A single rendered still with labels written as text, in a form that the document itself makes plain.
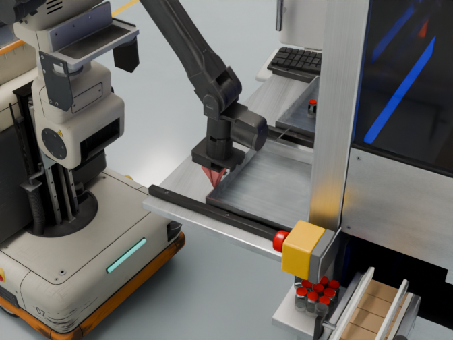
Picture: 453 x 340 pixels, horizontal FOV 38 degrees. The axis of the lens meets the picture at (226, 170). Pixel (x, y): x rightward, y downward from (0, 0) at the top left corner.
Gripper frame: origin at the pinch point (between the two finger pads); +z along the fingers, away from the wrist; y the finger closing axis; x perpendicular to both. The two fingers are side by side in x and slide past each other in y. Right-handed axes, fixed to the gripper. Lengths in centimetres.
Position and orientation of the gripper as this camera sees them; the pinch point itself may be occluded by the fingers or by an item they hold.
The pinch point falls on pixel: (216, 183)
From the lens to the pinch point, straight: 147.3
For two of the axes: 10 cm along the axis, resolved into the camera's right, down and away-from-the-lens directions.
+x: 4.9, -5.3, 6.9
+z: -0.7, 7.6, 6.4
